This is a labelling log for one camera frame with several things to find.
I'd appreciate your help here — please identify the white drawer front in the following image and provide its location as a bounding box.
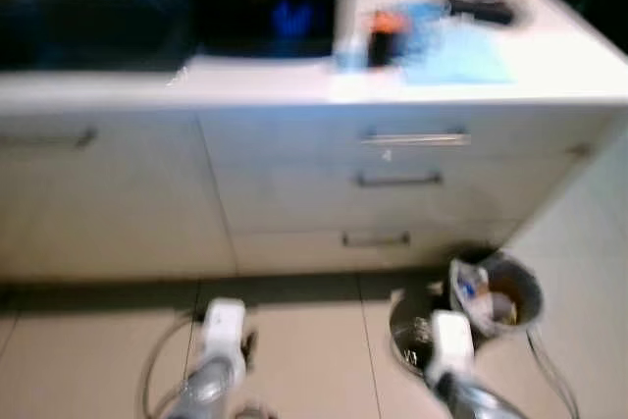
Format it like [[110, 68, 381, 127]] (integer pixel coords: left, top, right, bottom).
[[229, 223, 523, 277], [209, 157, 580, 236], [199, 108, 602, 167]]

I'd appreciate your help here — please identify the black round waste bin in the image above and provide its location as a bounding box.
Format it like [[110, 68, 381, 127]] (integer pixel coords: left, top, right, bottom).
[[389, 282, 454, 377]]

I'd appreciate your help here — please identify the white crumpled plastic bag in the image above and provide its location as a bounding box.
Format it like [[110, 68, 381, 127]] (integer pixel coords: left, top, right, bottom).
[[449, 259, 499, 328]]

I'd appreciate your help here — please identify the grey waste bucket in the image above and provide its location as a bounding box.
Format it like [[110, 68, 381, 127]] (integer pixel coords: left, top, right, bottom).
[[449, 248, 544, 335]]

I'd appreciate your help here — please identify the black cup with orange lid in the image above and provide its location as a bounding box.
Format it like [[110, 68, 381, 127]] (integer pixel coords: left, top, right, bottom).
[[367, 10, 409, 70]]

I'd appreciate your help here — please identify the black cooktop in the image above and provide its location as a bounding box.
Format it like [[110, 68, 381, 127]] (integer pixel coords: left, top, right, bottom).
[[186, 0, 341, 59]]

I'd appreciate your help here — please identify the light blue cloth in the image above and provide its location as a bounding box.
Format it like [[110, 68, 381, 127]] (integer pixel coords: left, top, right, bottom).
[[400, 19, 517, 85]]

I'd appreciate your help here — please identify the black elongated item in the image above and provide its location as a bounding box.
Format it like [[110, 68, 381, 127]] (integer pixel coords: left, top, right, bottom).
[[445, 0, 518, 27]]

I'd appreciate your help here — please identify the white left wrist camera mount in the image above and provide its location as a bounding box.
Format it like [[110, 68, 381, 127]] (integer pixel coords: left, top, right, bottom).
[[201, 298, 247, 363]]

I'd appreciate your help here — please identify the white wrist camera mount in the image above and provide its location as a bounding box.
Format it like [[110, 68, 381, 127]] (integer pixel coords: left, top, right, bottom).
[[201, 298, 247, 363], [429, 310, 476, 381]]

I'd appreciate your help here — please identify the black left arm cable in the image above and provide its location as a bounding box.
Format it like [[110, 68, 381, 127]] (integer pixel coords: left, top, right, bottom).
[[140, 311, 209, 418]]

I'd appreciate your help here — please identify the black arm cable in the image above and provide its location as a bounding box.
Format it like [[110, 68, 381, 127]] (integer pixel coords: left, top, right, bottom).
[[140, 311, 209, 418], [525, 329, 582, 419]]

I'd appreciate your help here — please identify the silver drawer handle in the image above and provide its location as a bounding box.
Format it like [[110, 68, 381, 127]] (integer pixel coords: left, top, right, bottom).
[[360, 129, 471, 149], [340, 231, 412, 248], [354, 171, 445, 188]]

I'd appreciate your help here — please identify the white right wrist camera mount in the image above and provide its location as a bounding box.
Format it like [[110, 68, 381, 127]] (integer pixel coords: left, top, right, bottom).
[[429, 310, 476, 381]]

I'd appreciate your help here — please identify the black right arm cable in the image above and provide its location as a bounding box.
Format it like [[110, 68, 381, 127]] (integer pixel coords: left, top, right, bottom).
[[525, 329, 582, 419]]

